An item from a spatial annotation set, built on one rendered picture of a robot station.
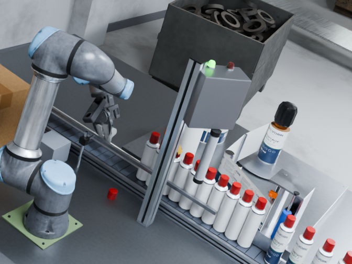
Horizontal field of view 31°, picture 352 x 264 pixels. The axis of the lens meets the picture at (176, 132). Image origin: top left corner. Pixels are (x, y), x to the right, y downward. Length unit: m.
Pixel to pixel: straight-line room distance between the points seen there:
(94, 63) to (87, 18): 3.41
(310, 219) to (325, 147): 2.66
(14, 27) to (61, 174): 3.03
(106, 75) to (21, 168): 0.40
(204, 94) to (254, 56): 2.77
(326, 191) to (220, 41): 2.20
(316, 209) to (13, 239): 1.24
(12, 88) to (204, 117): 0.72
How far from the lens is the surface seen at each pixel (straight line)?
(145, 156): 2.39
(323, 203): 2.76
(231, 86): 2.02
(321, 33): 7.04
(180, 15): 4.85
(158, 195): 2.24
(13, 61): 3.18
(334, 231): 2.72
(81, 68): 1.93
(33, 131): 2.04
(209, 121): 2.06
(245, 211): 2.25
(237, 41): 4.75
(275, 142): 2.77
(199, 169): 2.16
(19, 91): 2.35
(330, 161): 5.08
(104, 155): 2.53
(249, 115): 5.25
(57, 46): 1.94
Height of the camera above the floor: 2.26
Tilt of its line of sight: 29 degrees down
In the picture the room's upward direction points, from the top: 19 degrees clockwise
